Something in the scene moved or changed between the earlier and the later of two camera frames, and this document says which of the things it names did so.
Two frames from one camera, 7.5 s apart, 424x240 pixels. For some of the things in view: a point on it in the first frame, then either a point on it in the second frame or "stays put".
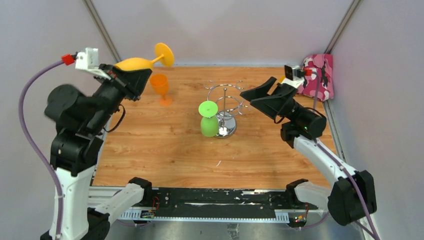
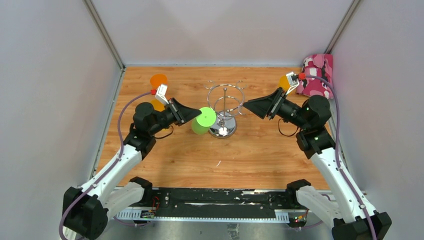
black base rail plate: [229, 198] stays put
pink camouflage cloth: [320, 85] stays put
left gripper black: [132, 82] to [186, 113]
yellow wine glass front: [166, 54] to [158, 106]
